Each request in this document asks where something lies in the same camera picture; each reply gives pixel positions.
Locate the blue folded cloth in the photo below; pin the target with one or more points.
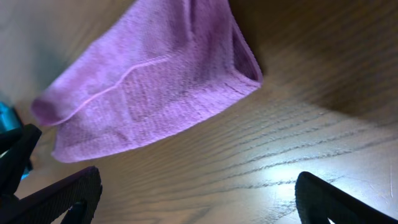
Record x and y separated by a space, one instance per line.
9 121

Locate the purple microfiber cloth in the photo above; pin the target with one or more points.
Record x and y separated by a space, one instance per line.
162 68

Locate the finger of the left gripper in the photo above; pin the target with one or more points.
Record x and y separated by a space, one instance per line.
18 145

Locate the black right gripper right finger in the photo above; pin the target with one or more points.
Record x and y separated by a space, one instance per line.
318 201

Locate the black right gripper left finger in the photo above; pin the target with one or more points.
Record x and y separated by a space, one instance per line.
76 196

